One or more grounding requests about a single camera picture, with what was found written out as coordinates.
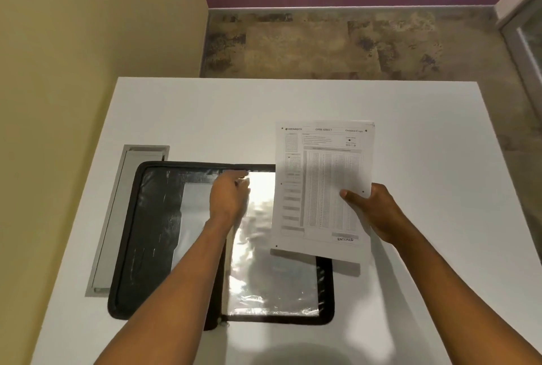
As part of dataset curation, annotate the person's right forearm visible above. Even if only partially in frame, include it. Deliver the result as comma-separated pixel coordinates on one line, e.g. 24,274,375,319
381,225,542,365

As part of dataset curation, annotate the printed white paper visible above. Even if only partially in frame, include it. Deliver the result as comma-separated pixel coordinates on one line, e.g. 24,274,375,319
270,121,376,264

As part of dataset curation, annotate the grey desk cable hatch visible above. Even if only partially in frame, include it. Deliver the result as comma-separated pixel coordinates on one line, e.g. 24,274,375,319
85,144,171,298

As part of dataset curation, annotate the person's right hand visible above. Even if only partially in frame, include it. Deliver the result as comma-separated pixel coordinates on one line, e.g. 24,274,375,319
339,182,407,245

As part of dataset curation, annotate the black zip portfolio folder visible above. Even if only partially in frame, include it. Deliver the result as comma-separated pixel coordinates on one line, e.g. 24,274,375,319
107,160,335,332

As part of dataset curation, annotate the white framed glass door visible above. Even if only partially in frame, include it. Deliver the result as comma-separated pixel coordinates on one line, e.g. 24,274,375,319
495,0,542,120

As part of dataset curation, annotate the person's left forearm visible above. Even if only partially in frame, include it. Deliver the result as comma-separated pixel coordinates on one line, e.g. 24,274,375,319
93,218,238,365

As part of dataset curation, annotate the person's left hand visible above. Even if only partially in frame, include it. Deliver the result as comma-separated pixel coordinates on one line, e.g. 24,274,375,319
207,170,251,230

